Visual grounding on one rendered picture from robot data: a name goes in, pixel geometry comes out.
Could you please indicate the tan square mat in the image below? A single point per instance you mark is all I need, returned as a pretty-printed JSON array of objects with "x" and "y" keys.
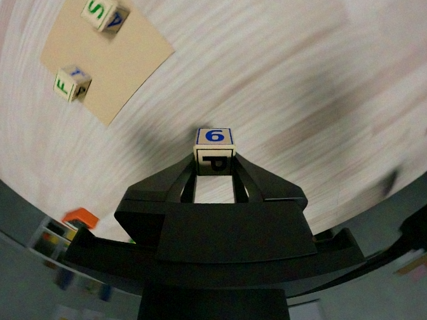
[{"x": 119, "y": 62}]

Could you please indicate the orange pocket multimeter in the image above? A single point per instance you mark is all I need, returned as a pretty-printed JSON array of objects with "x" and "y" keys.
[{"x": 76, "y": 217}]

